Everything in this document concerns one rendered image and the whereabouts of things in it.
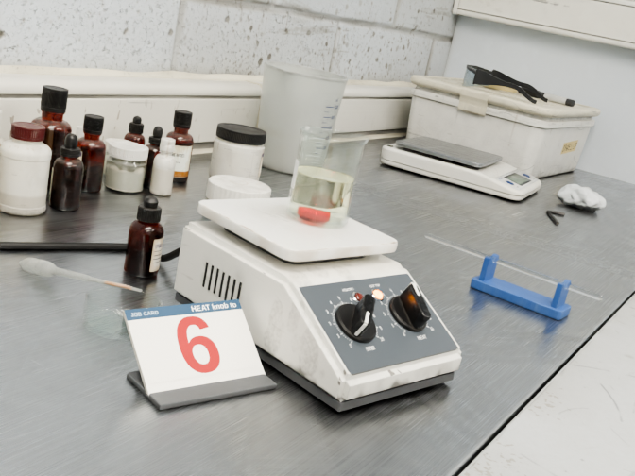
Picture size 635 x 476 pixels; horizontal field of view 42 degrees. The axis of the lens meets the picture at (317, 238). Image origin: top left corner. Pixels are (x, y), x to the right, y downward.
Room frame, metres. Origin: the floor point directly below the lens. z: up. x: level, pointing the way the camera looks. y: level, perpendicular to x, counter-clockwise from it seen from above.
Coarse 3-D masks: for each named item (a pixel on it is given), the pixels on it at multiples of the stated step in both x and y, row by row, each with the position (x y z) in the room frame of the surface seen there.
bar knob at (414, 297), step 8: (408, 288) 0.58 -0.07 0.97; (416, 288) 0.58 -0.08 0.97; (400, 296) 0.58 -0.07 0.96; (408, 296) 0.58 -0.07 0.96; (416, 296) 0.57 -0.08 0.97; (392, 304) 0.57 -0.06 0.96; (400, 304) 0.58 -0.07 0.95; (408, 304) 0.57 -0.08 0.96; (416, 304) 0.57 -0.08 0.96; (424, 304) 0.57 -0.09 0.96; (392, 312) 0.57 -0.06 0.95; (400, 312) 0.57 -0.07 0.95; (408, 312) 0.57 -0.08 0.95; (416, 312) 0.57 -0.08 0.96; (424, 312) 0.56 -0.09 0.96; (400, 320) 0.56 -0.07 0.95; (408, 320) 0.57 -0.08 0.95; (416, 320) 0.56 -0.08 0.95; (424, 320) 0.56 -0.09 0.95; (408, 328) 0.56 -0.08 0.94; (416, 328) 0.57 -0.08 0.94
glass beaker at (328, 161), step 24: (312, 120) 0.66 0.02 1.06; (312, 144) 0.62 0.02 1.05; (336, 144) 0.62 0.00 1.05; (360, 144) 0.63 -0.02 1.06; (312, 168) 0.62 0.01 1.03; (336, 168) 0.62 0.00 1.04; (312, 192) 0.62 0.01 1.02; (336, 192) 0.62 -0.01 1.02; (288, 216) 0.63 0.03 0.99; (312, 216) 0.62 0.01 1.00; (336, 216) 0.62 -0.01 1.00
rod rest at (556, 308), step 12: (492, 264) 0.84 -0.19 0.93; (480, 276) 0.83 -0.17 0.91; (492, 276) 0.85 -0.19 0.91; (480, 288) 0.83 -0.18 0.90; (492, 288) 0.82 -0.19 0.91; (504, 288) 0.82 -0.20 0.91; (516, 288) 0.83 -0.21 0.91; (564, 288) 0.80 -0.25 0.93; (516, 300) 0.81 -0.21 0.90; (528, 300) 0.80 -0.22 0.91; (540, 300) 0.80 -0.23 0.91; (552, 300) 0.81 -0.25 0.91; (564, 300) 0.81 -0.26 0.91; (540, 312) 0.79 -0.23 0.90; (552, 312) 0.79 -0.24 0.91; (564, 312) 0.79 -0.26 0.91
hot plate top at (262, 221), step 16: (208, 208) 0.61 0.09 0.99; (224, 208) 0.62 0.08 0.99; (240, 208) 0.63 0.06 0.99; (256, 208) 0.64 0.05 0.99; (272, 208) 0.65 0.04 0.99; (224, 224) 0.60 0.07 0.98; (240, 224) 0.59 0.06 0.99; (256, 224) 0.59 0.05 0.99; (272, 224) 0.60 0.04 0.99; (288, 224) 0.61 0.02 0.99; (304, 224) 0.62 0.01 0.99; (352, 224) 0.65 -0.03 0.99; (256, 240) 0.57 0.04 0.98; (272, 240) 0.56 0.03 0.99; (288, 240) 0.57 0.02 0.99; (304, 240) 0.58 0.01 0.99; (320, 240) 0.59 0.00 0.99; (336, 240) 0.60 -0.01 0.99; (352, 240) 0.61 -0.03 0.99; (368, 240) 0.61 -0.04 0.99; (384, 240) 0.62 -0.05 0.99; (288, 256) 0.55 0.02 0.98; (304, 256) 0.55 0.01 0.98; (320, 256) 0.57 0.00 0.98; (336, 256) 0.58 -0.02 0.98; (352, 256) 0.59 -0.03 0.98
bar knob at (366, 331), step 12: (360, 300) 0.54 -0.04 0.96; (372, 300) 0.54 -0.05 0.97; (336, 312) 0.54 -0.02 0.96; (348, 312) 0.54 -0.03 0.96; (360, 312) 0.53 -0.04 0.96; (372, 312) 0.53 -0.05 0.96; (348, 324) 0.53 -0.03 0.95; (360, 324) 0.52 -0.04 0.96; (372, 324) 0.54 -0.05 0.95; (348, 336) 0.52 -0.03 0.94; (360, 336) 0.52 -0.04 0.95; (372, 336) 0.53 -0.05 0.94
